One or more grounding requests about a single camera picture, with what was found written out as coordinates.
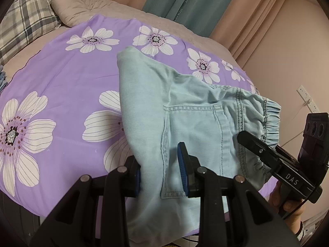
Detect dark bed base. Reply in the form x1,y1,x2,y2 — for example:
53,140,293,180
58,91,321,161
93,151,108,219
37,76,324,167
0,190,42,237

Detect teal curtain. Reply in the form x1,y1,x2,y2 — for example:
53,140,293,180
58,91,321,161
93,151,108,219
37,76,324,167
142,0,254,38

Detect blue striped cloth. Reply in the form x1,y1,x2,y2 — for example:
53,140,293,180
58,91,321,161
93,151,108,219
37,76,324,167
0,65,9,93

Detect light blue denim pants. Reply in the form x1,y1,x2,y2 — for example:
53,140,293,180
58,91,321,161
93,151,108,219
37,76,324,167
117,46,282,246

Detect person's right hand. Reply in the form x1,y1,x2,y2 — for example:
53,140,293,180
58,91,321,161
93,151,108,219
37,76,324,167
267,183,305,234

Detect white wall power strip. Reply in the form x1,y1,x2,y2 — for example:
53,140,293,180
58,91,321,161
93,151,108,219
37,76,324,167
297,85,319,111

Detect beige curtain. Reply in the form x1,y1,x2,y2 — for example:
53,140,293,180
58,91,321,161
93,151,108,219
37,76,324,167
85,0,296,67

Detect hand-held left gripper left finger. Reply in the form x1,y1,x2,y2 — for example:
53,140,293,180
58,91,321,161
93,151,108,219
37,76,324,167
30,156,142,247

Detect beige quilted pillow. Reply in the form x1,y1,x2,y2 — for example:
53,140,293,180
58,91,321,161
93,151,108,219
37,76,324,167
51,0,144,27

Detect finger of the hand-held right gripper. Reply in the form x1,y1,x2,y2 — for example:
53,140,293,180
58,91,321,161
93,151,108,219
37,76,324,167
237,131,279,175

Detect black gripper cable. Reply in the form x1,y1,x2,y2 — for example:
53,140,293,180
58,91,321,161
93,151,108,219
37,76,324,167
283,185,316,220

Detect purple floral bedsheet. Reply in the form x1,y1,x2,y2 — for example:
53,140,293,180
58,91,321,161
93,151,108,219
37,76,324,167
0,14,260,237

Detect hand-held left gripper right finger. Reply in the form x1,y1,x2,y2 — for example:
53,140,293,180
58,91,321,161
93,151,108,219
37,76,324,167
177,142,301,247

